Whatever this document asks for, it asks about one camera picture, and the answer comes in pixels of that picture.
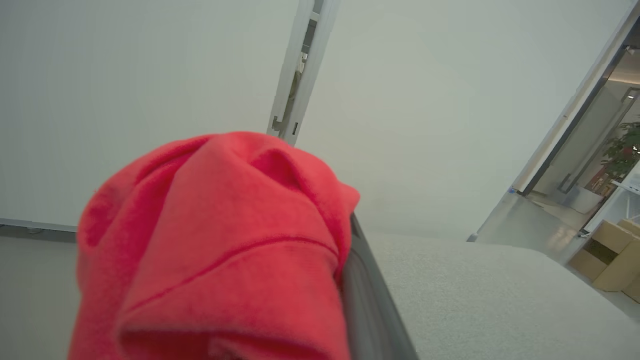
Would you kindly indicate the light grey fabric sofa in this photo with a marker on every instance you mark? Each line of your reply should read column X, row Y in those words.
column 490, row 305

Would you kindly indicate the red fleece garment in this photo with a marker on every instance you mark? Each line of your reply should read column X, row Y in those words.
column 225, row 240

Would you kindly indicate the white partition wall frame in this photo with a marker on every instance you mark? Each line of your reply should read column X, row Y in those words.
column 300, row 70

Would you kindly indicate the cardboard box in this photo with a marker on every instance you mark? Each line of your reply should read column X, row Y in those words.
column 612, row 257

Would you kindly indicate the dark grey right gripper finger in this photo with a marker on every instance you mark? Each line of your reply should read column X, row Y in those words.
column 367, row 310

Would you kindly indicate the green potted plant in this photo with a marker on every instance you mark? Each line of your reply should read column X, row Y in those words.
column 622, row 150

